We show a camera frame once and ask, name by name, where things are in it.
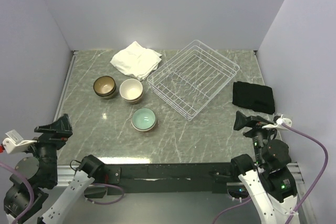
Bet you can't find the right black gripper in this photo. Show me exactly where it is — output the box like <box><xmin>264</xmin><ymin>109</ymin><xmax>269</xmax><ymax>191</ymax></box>
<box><xmin>233</xmin><ymin>109</ymin><xmax>280</xmax><ymax>165</ymax></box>

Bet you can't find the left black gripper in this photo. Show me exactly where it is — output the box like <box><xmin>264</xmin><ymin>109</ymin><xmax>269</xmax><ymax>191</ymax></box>
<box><xmin>18</xmin><ymin>113</ymin><xmax>72</xmax><ymax>184</ymax></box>

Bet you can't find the black patterned bowl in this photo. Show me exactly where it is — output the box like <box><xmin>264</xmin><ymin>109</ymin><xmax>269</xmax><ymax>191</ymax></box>
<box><xmin>93</xmin><ymin>76</ymin><xmax>117</xmax><ymax>97</ymax></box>

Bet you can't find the beige speckled bowl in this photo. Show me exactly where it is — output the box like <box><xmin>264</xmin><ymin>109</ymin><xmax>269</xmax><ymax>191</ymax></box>
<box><xmin>119</xmin><ymin>79</ymin><xmax>143</xmax><ymax>100</ymax></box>

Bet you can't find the red floral bowl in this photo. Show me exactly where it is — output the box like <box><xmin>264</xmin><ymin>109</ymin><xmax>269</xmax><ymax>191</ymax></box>
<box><xmin>123</xmin><ymin>93</ymin><xmax>143</xmax><ymax>104</ymax></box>

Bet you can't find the orange bowl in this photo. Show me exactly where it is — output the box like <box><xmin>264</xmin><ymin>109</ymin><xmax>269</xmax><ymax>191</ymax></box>
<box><xmin>132</xmin><ymin>122</ymin><xmax>156</xmax><ymax>132</ymax></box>

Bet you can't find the pale green ribbed bowl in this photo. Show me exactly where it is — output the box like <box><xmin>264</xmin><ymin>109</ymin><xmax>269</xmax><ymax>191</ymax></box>
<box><xmin>131</xmin><ymin>108</ymin><xmax>156</xmax><ymax>129</ymax></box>

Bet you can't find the brown bowl black interior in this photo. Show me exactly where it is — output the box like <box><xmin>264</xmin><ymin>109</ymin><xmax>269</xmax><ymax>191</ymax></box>
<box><xmin>97</xmin><ymin>89</ymin><xmax>117</xmax><ymax>99</ymax></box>

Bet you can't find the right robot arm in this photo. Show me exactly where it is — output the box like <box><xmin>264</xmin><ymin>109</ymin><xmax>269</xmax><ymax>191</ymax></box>
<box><xmin>230</xmin><ymin>111</ymin><xmax>300</xmax><ymax>223</ymax></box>

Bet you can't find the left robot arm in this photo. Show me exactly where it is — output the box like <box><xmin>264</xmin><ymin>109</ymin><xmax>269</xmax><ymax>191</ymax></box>
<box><xmin>1</xmin><ymin>114</ymin><xmax>106</xmax><ymax>223</ymax></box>

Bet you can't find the black folded cloth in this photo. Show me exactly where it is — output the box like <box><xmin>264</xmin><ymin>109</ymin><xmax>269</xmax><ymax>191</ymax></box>
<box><xmin>232</xmin><ymin>81</ymin><xmax>275</xmax><ymax>114</ymax></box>

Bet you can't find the black base bar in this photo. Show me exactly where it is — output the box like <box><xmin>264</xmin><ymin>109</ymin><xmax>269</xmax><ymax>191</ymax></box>
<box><xmin>95</xmin><ymin>163</ymin><xmax>244</xmax><ymax>194</ymax></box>

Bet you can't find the white folded cloth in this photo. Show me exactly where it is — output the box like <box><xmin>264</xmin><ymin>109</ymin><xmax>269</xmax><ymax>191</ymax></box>
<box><xmin>110</xmin><ymin>41</ymin><xmax>162</xmax><ymax>81</ymax></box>

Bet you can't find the aluminium frame rail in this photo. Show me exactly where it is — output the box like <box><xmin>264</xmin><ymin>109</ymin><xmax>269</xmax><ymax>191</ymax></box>
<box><xmin>15</xmin><ymin>49</ymin><xmax>78</xmax><ymax>219</ymax></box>

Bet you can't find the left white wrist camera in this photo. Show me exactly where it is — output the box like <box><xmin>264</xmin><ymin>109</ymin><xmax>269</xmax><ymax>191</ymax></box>
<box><xmin>2</xmin><ymin>130</ymin><xmax>37</xmax><ymax>154</ymax></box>

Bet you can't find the white wire dish rack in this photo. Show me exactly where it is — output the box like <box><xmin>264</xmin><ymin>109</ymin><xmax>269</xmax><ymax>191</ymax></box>
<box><xmin>146</xmin><ymin>40</ymin><xmax>240</xmax><ymax>121</ymax></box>

